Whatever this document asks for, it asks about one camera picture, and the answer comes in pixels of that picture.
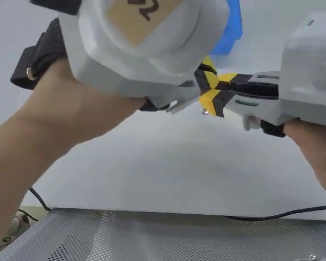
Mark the white table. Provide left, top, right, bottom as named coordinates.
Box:
left=0, top=0, right=326, bottom=221

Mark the black cable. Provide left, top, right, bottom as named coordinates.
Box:
left=28, top=187, right=53, bottom=212
left=224, top=203, right=326, bottom=220

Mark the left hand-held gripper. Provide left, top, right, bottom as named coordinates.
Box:
left=29, top=0, right=230, bottom=114

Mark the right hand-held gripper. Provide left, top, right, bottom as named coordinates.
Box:
left=199, top=10, right=326, bottom=132

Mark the person's right hand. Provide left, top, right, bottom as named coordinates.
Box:
left=260, top=118, right=326, bottom=178

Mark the person's left forearm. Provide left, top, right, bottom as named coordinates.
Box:
left=0, top=107, right=92, bottom=247

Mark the grey perforated metal panel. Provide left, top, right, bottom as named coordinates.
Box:
left=0, top=208, right=326, bottom=261

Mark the person's left hand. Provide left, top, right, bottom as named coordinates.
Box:
left=10, top=18, right=170, bottom=142

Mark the blue plastic container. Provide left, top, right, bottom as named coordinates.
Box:
left=208, top=0, right=244, bottom=57

